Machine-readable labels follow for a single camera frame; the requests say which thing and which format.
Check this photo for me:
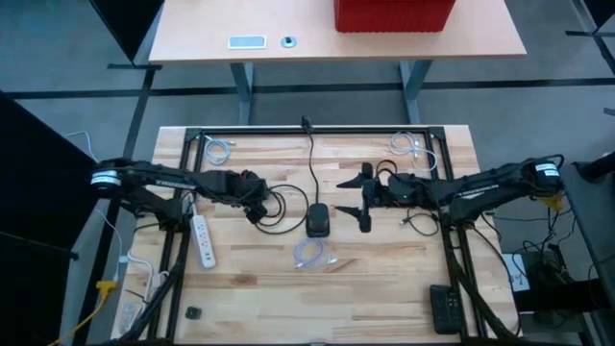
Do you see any grey cart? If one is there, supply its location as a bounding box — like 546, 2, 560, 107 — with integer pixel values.
558, 161, 615, 309

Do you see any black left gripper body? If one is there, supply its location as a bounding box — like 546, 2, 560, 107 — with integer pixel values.
210, 168, 251, 207

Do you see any red plastic bin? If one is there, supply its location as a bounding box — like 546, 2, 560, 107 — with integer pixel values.
332, 0, 457, 34

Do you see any yellow connector with cable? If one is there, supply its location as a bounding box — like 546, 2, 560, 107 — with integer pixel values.
47, 280, 119, 346

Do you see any white USB cable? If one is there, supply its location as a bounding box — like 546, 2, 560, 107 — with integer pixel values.
388, 131, 439, 173

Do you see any thin black USB cable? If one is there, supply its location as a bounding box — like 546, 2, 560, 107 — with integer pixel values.
401, 207, 441, 237

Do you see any white paper label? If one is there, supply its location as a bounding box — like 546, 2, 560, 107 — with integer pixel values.
502, 253, 530, 293

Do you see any white power strip cord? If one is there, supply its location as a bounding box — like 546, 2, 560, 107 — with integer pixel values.
117, 204, 199, 309

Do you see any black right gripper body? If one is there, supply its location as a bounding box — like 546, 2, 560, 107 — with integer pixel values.
360, 173, 425, 210

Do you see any black pole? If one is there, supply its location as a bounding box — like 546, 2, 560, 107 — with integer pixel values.
574, 152, 615, 182

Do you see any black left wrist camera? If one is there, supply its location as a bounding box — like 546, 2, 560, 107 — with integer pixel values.
245, 205, 269, 226

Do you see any black tower power cord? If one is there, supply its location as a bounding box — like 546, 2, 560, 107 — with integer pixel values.
300, 114, 322, 207

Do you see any beige desk with grey legs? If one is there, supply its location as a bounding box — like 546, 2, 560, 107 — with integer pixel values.
147, 0, 529, 126

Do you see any light blue USB cable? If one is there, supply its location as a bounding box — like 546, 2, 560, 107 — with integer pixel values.
204, 136, 236, 166

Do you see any thin white floor cable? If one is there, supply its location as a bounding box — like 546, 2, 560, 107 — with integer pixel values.
63, 129, 125, 283

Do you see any white power strip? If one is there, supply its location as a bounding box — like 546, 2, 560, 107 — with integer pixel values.
189, 213, 218, 269

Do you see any black aluminium rig frame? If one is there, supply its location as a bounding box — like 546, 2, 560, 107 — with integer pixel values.
143, 125, 486, 346

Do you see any clear plastic bag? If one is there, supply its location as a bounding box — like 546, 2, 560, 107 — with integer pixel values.
116, 300, 144, 336

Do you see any large black partition panel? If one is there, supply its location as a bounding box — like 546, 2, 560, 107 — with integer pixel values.
0, 88, 114, 346

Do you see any pale lilac USB cable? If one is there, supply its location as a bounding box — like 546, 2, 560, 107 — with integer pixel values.
292, 237, 339, 270

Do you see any yellow clamp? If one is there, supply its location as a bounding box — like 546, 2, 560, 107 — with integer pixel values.
541, 191, 566, 212

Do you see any black equipment base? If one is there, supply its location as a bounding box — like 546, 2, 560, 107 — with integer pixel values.
502, 249, 615, 313

